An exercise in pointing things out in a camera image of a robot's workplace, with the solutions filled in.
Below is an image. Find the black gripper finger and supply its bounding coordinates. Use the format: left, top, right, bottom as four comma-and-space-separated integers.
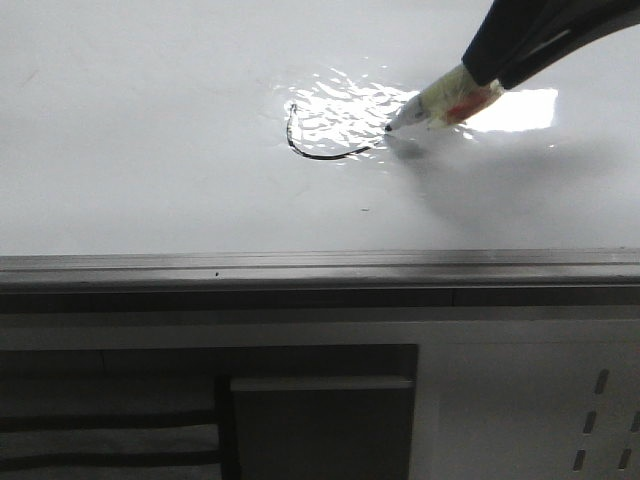
462, 0, 593, 86
497, 0, 639, 89

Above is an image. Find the white marker with yellow tape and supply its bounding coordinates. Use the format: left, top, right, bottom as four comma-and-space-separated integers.
385, 63, 504, 132

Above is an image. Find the grey aluminium whiteboard tray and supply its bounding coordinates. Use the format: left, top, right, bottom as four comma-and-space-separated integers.
1, 248, 639, 314

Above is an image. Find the white whiteboard surface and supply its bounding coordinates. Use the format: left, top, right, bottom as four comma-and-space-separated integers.
1, 1, 639, 255

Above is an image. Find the white perforated metal panel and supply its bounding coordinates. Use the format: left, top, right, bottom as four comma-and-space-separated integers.
1, 306, 639, 479

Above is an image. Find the grey square box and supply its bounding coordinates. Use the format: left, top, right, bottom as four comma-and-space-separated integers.
231, 375, 415, 479

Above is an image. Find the dark rectangular wall panel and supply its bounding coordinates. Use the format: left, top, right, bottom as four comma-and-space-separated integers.
1, 345, 417, 479

